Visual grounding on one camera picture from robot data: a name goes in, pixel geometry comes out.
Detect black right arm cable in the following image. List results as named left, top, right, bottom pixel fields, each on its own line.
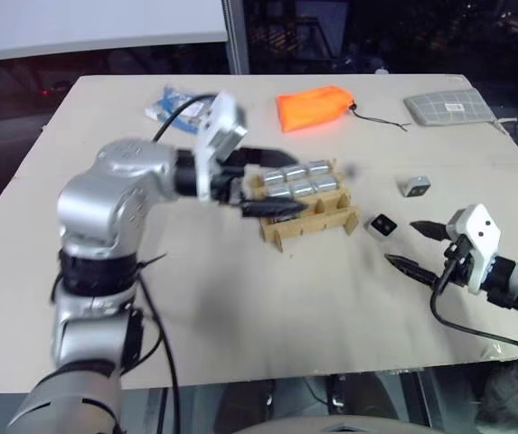
left=429, top=252, right=518, bottom=383

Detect grey grid pattern pouch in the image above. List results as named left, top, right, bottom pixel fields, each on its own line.
left=403, top=88, right=518, bottom=136

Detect orange drawstring pouch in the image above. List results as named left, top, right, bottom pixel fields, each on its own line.
left=275, top=84, right=357, bottom=135

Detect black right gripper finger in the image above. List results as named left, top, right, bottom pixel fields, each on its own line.
left=384, top=254, right=445, bottom=287
left=409, top=219, right=451, bottom=242

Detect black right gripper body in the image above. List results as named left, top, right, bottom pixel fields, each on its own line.
left=440, top=222, right=473, bottom=289

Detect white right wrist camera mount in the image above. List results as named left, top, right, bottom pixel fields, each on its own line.
left=447, top=203, right=502, bottom=296

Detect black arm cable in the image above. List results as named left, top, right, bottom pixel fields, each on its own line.
left=429, top=252, right=518, bottom=383
left=137, top=270, right=184, bottom=434

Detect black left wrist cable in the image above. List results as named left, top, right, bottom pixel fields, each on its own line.
left=151, top=91, right=217, bottom=142

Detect small white black cube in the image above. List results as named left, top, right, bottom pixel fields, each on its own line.
left=364, top=212, right=400, bottom=240

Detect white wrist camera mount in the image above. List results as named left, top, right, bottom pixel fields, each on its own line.
left=447, top=203, right=502, bottom=296
left=193, top=91, right=249, bottom=203

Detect blue cable packet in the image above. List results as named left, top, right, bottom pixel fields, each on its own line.
left=144, top=85, right=218, bottom=136

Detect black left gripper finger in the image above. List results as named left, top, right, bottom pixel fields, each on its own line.
left=240, top=199, right=311, bottom=220
left=258, top=146, right=301, bottom=168

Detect white board panel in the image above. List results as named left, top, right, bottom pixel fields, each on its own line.
left=0, top=0, right=229, bottom=65

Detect black left upper arm cable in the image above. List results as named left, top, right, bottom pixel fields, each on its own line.
left=137, top=270, right=184, bottom=434

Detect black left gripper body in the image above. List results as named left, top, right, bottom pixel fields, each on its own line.
left=210, top=147, right=265, bottom=210

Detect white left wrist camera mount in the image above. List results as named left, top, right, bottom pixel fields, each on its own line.
left=193, top=91, right=249, bottom=203

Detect cardboard divider tray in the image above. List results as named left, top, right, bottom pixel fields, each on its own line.
left=243, top=157, right=362, bottom=253

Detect black pouch drawstring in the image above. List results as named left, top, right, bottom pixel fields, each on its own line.
left=347, top=104, right=412, bottom=133

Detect grey window post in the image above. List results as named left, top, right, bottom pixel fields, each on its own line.
left=221, top=0, right=251, bottom=76

